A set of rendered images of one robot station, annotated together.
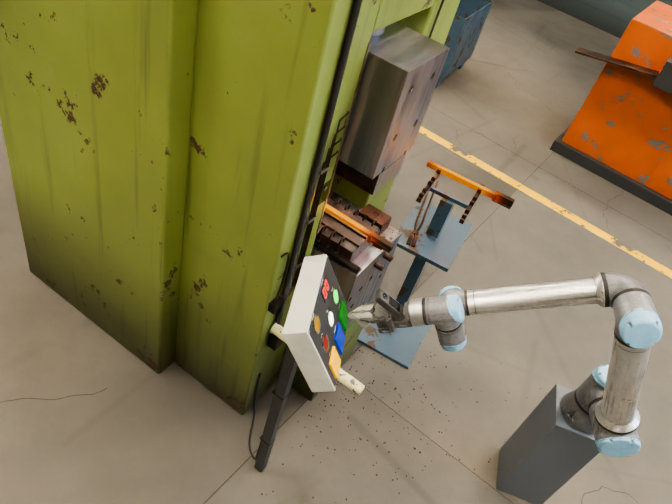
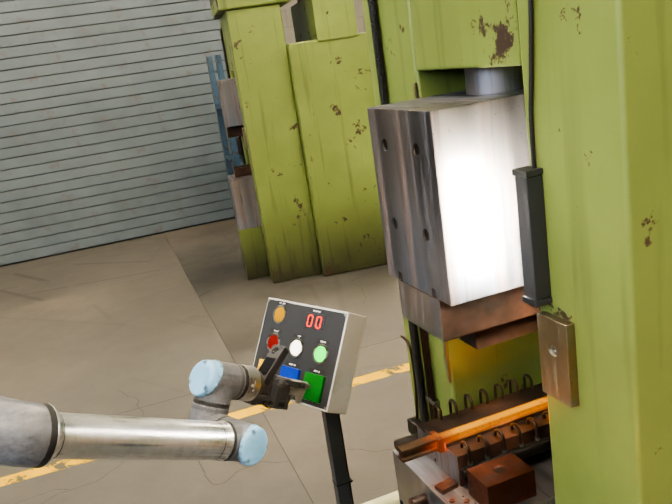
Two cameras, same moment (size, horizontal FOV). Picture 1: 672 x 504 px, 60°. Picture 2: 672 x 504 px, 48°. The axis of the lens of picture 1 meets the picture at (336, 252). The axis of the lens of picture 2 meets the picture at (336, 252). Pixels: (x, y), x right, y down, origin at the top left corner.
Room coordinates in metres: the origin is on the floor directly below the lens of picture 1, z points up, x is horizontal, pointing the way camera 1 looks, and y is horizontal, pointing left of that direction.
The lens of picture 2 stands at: (2.85, -1.27, 1.91)
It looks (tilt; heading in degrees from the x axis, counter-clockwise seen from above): 15 degrees down; 139
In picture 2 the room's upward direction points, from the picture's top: 9 degrees counter-clockwise
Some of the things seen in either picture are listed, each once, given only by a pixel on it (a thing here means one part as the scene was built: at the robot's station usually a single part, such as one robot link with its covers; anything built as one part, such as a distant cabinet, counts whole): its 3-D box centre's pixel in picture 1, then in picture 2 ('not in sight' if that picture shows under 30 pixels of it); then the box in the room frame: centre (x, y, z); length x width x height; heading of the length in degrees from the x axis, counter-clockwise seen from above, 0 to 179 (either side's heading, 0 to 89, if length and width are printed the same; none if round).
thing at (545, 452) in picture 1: (547, 447); not in sight; (1.58, -1.19, 0.30); 0.22 x 0.22 x 0.60; 85
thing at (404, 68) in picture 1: (365, 83); (500, 185); (1.89, 0.08, 1.56); 0.42 x 0.39 x 0.40; 68
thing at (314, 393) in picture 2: (342, 316); (313, 387); (1.33, -0.09, 1.01); 0.07 x 0.05 x 0.07; 3
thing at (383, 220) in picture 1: (373, 219); (501, 482); (1.96, -0.11, 0.95); 0.12 x 0.09 x 0.07; 68
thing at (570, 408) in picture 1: (587, 407); not in sight; (1.58, -1.19, 0.65); 0.19 x 0.19 x 0.10
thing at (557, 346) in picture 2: not in sight; (557, 358); (2.12, -0.10, 1.27); 0.09 x 0.02 x 0.17; 158
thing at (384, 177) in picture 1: (342, 146); (499, 286); (1.86, 0.09, 1.32); 0.42 x 0.20 x 0.10; 68
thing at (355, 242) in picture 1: (322, 218); (511, 424); (1.86, 0.09, 0.96); 0.42 x 0.20 x 0.09; 68
